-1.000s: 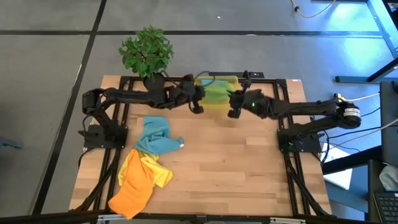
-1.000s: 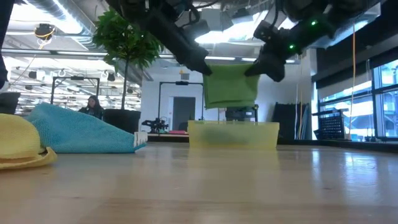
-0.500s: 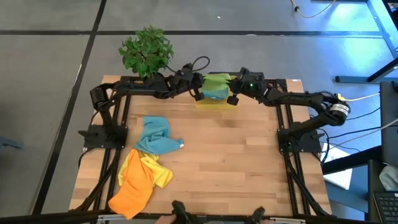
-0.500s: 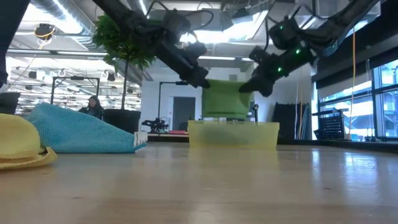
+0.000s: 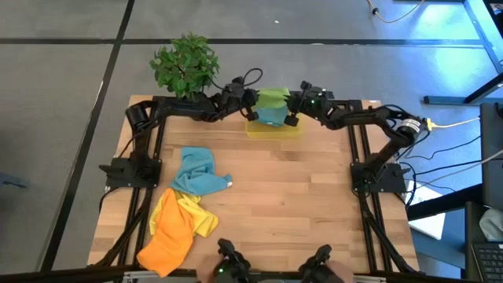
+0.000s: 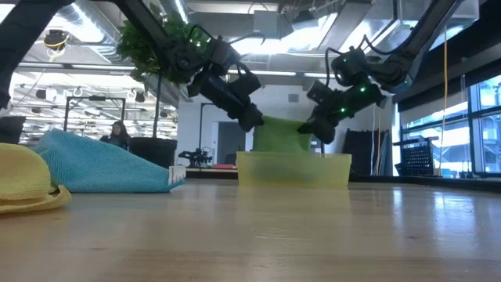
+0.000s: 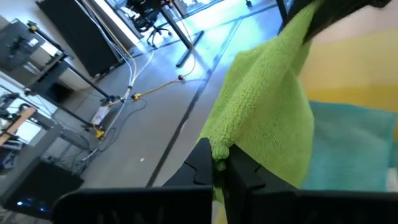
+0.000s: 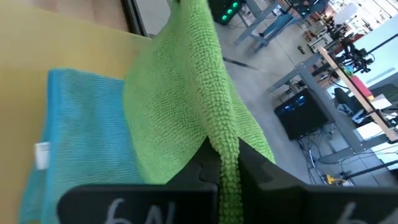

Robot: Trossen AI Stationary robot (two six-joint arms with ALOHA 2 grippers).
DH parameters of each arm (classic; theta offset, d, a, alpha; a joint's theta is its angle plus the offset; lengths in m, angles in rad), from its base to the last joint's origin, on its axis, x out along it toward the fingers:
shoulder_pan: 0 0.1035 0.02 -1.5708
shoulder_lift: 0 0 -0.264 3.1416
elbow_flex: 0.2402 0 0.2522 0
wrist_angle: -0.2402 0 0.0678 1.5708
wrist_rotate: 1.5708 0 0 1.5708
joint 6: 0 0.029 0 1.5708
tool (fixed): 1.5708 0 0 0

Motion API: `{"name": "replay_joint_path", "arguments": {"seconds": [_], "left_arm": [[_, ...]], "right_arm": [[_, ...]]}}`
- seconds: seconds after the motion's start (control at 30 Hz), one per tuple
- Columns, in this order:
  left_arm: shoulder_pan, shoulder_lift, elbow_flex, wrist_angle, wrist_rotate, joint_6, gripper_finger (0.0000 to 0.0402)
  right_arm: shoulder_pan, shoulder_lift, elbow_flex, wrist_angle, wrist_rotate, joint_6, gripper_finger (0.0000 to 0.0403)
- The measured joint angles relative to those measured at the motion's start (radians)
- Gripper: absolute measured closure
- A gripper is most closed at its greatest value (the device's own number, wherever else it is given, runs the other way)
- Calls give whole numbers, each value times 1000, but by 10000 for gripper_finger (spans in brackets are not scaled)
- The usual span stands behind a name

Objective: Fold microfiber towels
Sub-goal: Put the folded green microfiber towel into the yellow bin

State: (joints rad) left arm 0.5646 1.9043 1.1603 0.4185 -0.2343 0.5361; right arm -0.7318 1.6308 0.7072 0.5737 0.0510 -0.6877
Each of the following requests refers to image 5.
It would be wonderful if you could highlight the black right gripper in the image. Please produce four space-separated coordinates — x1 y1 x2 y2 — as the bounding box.
283 81 331 127

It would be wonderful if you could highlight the green microfiber towel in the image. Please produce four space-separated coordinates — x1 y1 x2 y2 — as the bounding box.
255 86 291 110

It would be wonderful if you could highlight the blue microfiber towel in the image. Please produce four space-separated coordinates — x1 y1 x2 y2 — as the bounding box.
255 105 290 127
170 146 233 197

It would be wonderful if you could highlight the yellow translucent plastic bin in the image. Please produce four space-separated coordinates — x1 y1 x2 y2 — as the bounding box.
244 105 306 139

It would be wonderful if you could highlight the yellow microfiber towel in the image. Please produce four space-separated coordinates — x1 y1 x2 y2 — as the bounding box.
149 190 220 239

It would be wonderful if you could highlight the orange microfiber towel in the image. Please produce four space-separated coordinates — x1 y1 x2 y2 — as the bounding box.
136 187 196 278

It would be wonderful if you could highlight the green plant in black pot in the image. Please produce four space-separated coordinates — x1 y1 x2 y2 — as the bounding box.
149 31 221 104

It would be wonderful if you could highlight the white paper sheet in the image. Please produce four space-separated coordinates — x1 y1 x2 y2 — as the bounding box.
408 180 447 241

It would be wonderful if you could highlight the person's hand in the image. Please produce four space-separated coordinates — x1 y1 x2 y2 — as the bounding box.
325 259 354 283
195 254 223 283

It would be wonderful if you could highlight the black computer case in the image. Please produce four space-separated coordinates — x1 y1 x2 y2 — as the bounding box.
479 102 503 209

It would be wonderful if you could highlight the white cloth bundle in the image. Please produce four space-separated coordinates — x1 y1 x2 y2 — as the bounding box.
479 208 503 242

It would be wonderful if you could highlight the black crossbeam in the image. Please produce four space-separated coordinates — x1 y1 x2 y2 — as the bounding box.
0 266 472 283

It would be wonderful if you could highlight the black keyboard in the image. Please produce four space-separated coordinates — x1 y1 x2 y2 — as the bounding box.
471 241 503 282

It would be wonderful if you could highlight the black aluminium table frame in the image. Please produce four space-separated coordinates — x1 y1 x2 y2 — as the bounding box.
88 95 420 275

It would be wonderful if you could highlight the tan cable with black plug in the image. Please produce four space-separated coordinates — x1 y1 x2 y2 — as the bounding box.
366 0 426 24

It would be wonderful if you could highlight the metal desk leg frame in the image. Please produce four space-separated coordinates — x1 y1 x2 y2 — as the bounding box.
423 0 503 106

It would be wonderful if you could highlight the yellow extension cable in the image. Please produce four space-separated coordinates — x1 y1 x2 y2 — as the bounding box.
426 116 482 131

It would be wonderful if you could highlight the black leader arm handle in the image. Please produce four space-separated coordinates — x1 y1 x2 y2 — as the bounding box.
214 237 252 283
297 243 335 283

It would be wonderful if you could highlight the white cable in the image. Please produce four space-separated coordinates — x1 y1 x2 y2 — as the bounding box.
416 149 503 186

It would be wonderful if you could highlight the silver aluminium bracket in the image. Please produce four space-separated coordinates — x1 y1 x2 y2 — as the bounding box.
123 270 169 281
340 274 388 283

